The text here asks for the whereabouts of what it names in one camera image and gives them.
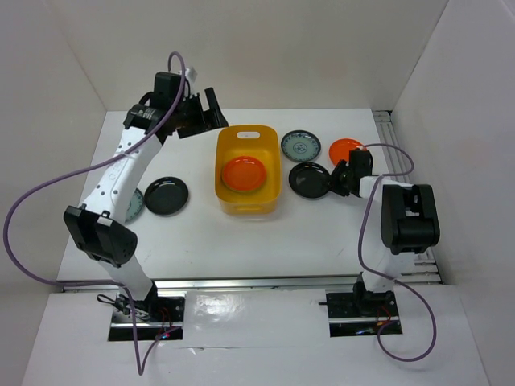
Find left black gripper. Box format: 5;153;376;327
171;87;227;139

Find black plate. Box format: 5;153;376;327
144;176;189;216
288;162;331;199

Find orange plate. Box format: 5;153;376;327
328;138;364;166
221;156;266;193

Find blue patterned plate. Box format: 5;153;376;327
280;130;322;162
125;188;144;223

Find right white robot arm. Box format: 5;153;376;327
331;147;440;317

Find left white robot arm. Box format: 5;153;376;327
64;68;228;321

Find yellow plastic bin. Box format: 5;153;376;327
214;125;282;216

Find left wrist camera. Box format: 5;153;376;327
185;67;198;96

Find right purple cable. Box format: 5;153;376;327
356;143;439;363

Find purple cable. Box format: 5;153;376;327
2;51;188;376
356;143;439;363

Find aluminium front rail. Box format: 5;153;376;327
64;265;442;292

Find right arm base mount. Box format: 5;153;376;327
318;291;402;338

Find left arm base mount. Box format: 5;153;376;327
97;294;186;342

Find left base thin wires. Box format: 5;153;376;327
96;292;178;337

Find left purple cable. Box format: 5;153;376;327
2;51;188;376

